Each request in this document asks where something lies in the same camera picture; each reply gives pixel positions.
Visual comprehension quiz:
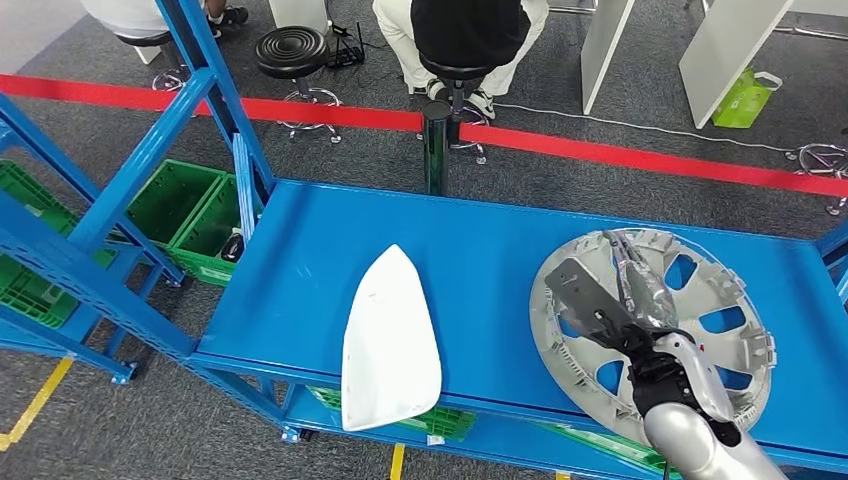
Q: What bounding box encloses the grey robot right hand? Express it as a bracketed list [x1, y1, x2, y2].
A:
[601, 229, 682, 333]

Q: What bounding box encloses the silver plastic wheel hubcap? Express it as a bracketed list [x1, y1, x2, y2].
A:
[528, 228, 778, 448]

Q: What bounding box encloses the chrome stool base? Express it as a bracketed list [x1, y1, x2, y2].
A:
[784, 142, 848, 218]

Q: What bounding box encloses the green shopping bag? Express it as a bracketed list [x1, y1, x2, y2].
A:
[711, 67, 784, 130]

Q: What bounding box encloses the white desk panel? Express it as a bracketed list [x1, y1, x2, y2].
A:
[268, 0, 331, 34]
[678, 0, 795, 131]
[580, 0, 639, 117]

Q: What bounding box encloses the white triangular plastic shell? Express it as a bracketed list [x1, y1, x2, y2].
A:
[340, 243, 444, 433]

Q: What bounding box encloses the black round stool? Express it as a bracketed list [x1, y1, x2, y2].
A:
[115, 29, 193, 93]
[415, 56, 499, 167]
[255, 25, 344, 146]

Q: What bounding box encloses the pale blue ribbed strip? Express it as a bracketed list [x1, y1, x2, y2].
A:
[231, 132, 257, 243]

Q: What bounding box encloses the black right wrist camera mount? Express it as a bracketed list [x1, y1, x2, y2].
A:
[544, 256, 641, 349]

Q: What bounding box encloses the white floor cable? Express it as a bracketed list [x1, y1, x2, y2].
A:
[493, 102, 796, 155]

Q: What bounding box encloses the black stanchion post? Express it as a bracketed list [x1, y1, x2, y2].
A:
[421, 100, 453, 198]

